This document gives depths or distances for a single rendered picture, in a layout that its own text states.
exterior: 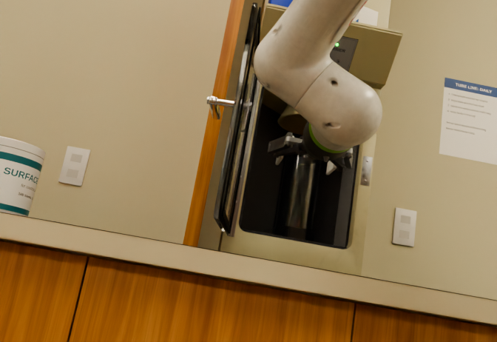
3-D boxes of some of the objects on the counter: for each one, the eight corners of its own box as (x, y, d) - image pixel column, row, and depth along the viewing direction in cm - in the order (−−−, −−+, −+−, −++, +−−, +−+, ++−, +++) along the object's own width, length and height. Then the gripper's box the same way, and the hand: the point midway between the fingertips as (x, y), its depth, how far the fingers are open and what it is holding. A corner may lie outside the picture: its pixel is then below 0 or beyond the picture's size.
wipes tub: (-30, 215, 107) (-9, 146, 110) (34, 226, 107) (53, 157, 111) (-59, 206, 94) (-34, 129, 98) (13, 219, 95) (35, 141, 99)
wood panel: (184, 260, 151) (260, -131, 186) (194, 262, 151) (268, -130, 186) (181, 251, 103) (284, -272, 139) (196, 253, 104) (295, -270, 139)
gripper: (388, 130, 100) (354, 158, 121) (268, 106, 98) (255, 138, 120) (384, 167, 98) (350, 189, 119) (262, 143, 96) (250, 169, 118)
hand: (304, 162), depth 118 cm, fingers open, 11 cm apart
